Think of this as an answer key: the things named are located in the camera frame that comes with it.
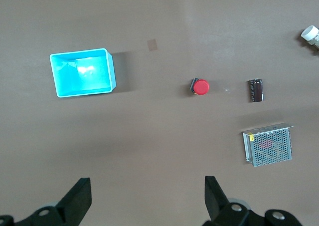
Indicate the perforated metal power supply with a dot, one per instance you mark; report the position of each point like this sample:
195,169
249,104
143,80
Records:
269,148

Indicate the brown tape patch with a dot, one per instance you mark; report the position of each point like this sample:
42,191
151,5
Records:
152,45

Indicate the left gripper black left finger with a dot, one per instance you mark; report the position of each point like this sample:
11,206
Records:
69,208

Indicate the dark brown cylindrical capacitor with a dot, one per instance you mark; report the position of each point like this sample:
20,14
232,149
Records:
256,90

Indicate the metal fitting white caps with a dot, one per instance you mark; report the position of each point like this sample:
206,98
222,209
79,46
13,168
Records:
310,34

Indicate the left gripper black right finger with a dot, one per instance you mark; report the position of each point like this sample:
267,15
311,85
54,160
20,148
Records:
221,213

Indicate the red push button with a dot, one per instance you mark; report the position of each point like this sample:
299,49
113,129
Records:
201,86

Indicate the cyan plastic bin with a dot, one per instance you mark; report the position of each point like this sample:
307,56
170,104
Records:
92,78

